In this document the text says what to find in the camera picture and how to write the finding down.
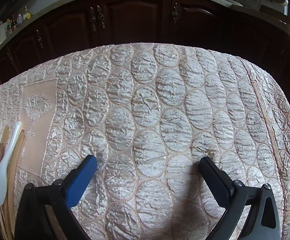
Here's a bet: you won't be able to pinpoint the embroidered cream tablecloth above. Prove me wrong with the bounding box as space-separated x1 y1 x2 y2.
0 42 290 240

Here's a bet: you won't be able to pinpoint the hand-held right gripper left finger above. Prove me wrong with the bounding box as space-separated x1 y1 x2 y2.
14 154 100 240

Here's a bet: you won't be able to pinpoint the wooden chopstick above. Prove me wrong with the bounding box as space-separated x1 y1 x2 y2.
6 129 25 238
0 126 10 167
0 204 10 240
8 132 27 239

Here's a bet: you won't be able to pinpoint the group of condiment bottles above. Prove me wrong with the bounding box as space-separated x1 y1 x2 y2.
5 6 33 35

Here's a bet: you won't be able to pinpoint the dark wooden kitchen cabinets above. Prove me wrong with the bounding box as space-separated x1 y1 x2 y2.
0 0 290 105

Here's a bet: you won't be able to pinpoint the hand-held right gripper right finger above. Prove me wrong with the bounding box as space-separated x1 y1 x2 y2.
199 156 283 240

